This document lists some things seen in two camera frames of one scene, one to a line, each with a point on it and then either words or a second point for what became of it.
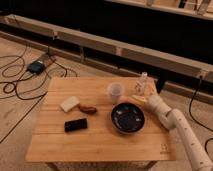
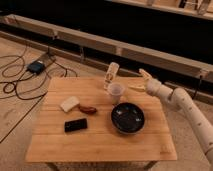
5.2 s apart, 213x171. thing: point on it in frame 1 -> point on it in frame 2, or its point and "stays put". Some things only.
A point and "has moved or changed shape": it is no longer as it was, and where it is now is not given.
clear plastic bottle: x=141 y=85 has moved or changed shape
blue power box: x=36 y=67 stays put
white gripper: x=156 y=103 -> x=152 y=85
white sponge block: x=69 y=104 stays put
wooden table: x=100 y=119 stays put
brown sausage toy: x=88 y=109 stays put
